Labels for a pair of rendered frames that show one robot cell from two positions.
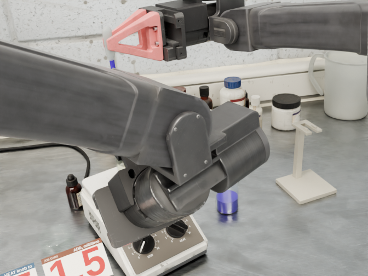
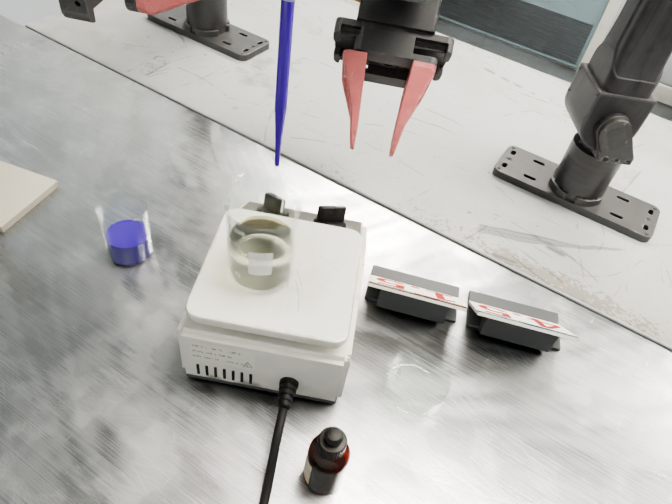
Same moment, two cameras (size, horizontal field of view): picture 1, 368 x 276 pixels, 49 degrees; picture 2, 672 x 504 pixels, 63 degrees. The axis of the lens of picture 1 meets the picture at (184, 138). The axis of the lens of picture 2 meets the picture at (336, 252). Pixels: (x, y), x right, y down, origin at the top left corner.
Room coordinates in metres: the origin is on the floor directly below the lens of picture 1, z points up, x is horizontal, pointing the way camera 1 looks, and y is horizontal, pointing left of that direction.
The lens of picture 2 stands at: (0.78, 0.28, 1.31)
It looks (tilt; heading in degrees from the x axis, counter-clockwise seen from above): 46 degrees down; 211
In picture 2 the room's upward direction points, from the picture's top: 10 degrees clockwise
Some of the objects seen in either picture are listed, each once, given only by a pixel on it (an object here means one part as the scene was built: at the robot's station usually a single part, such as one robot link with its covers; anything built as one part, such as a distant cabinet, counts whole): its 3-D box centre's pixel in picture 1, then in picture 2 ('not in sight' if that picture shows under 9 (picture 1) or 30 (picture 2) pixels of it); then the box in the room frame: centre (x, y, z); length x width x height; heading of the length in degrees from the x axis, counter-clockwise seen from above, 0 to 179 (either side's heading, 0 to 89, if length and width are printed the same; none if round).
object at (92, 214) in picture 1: (137, 214); (284, 283); (0.53, 0.09, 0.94); 0.22 x 0.13 x 0.08; 31
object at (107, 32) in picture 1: (109, 42); not in sight; (0.56, 0.09, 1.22); 0.01 x 0.01 x 0.04; 29
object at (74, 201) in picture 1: (73, 190); (328, 455); (0.63, 0.21, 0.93); 0.03 x 0.03 x 0.07
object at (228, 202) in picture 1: (226, 194); (126, 230); (0.58, -0.07, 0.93); 0.04 x 0.04 x 0.06
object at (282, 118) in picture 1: (285, 111); not in sight; (0.89, -0.25, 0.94); 0.07 x 0.07 x 0.07
